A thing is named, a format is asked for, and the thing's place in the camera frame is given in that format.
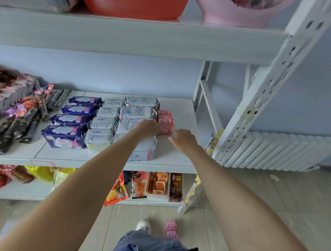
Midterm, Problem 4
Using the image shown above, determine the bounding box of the person's right forearm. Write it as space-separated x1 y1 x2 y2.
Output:
186 144 308 251

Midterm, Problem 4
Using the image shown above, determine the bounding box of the person's left forearm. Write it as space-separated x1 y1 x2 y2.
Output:
0 129 153 251

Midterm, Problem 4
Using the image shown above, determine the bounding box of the white radiator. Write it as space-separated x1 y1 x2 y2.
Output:
217 131 331 172

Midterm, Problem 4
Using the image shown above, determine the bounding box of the orange chip bag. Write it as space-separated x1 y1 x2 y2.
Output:
104 170 129 207

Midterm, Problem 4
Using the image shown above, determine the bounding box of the person's left leg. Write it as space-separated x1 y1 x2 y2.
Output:
112 229 161 251

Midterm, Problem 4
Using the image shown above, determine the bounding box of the yellow chip bag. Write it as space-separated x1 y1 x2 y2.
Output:
53 168 77 188

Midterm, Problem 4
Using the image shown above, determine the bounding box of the long white pad packet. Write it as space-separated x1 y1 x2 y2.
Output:
125 96 160 110
119 106 158 121
112 133 158 162
115 118 156 135

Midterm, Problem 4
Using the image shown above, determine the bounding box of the row of silver red packets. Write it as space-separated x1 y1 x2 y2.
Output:
0 73 41 114

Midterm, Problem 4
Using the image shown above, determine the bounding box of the purple pad packet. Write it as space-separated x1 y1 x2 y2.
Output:
61 104 98 117
41 125 87 149
68 96 103 107
50 114 90 127

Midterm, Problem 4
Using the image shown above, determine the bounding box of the pink plastic tub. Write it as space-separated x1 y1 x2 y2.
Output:
195 0 295 28

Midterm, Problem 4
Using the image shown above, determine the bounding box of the row of dark stick packets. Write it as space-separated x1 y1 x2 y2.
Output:
0 89 72 155

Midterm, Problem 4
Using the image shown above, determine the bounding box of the pile of red bags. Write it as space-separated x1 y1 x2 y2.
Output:
0 165 36 189

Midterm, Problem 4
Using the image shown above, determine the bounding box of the person's leg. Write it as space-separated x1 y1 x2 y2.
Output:
112 229 161 251
144 239 200 251

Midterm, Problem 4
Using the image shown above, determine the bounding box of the person's left hand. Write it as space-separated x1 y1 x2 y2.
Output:
133 119 162 142

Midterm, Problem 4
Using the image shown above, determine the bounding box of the clear box of orange sachets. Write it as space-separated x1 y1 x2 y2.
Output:
147 172 171 196

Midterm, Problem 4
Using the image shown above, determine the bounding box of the white perforated rack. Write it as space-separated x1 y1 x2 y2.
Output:
178 0 331 215

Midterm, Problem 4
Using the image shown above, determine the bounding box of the person's left shoe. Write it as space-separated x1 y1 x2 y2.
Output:
136 219 152 234

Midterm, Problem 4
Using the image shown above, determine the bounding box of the large purple detergent bag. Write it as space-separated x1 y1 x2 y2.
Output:
0 0 79 13

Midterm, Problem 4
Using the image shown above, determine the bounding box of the red bordered paper label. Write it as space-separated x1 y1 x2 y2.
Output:
30 160 56 167

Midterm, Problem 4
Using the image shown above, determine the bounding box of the white metal shelf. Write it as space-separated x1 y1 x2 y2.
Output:
0 0 289 207

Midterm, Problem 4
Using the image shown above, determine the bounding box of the row of red strip packets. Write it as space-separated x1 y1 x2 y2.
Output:
131 171 149 200

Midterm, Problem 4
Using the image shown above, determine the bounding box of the heap of purple candy packets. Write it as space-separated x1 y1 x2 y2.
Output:
5 83 55 118

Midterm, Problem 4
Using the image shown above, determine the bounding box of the red flat package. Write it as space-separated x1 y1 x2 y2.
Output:
82 0 189 21

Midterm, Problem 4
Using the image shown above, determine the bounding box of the brown snack box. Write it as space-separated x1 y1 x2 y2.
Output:
169 172 183 202

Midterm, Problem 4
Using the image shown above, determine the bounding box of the small white ABC packet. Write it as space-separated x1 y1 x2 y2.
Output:
84 129 114 153
89 117 116 130

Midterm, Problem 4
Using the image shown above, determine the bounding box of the pile of red snack packets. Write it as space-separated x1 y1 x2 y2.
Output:
0 66 19 82

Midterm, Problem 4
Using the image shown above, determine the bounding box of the person's right leg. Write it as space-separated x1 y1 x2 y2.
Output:
144 239 200 251

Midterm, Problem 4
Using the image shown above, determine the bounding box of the plain yellow snack bag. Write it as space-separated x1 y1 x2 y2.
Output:
24 166 57 183

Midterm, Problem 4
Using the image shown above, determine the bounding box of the person's right hand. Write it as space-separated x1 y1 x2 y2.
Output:
168 129 200 155

